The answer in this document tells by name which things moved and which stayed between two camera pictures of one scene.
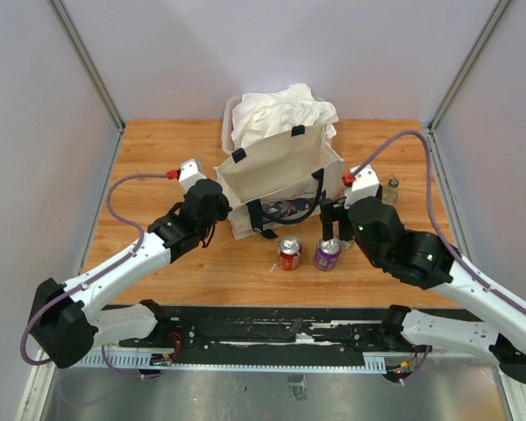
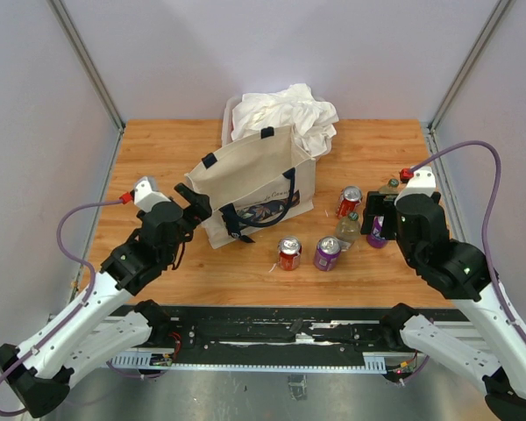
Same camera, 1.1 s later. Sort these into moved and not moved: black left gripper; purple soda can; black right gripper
Moved: black right gripper; black left gripper
Not moved: purple soda can
